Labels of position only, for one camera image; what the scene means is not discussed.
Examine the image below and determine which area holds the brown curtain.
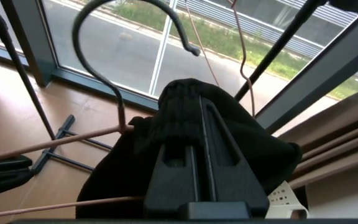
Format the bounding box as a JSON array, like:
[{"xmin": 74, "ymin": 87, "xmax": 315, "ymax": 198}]
[{"xmin": 272, "ymin": 90, "xmax": 358, "ymax": 190}]

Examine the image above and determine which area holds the black clothes rack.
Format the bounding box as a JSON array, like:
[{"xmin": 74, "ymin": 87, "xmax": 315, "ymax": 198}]
[{"xmin": 0, "ymin": 0, "xmax": 358, "ymax": 175}]

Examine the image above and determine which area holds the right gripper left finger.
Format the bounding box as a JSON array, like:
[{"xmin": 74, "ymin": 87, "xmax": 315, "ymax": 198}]
[{"xmin": 144, "ymin": 144, "xmax": 202, "ymax": 218}]

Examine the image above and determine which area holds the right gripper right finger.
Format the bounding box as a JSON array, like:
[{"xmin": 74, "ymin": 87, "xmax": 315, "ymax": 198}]
[{"xmin": 198, "ymin": 96, "xmax": 270, "ymax": 218}]

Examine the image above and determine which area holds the white laundry basket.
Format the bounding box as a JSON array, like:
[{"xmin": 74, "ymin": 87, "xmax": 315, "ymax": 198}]
[{"xmin": 265, "ymin": 180, "xmax": 310, "ymax": 220}]

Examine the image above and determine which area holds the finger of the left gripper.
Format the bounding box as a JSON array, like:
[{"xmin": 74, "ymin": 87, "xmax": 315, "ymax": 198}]
[
  {"xmin": 0, "ymin": 169, "xmax": 35, "ymax": 200},
  {"xmin": 0, "ymin": 153, "xmax": 33, "ymax": 172}
]

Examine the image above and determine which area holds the black garment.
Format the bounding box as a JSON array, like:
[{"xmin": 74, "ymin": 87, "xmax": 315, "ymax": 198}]
[{"xmin": 75, "ymin": 78, "xmax": 303, "ymax": 218}]

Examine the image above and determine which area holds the window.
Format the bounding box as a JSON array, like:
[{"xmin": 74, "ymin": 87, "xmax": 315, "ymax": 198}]
[{"xmin": 0, "ymin": 0, "xmax": 358, "ymax": 136}]

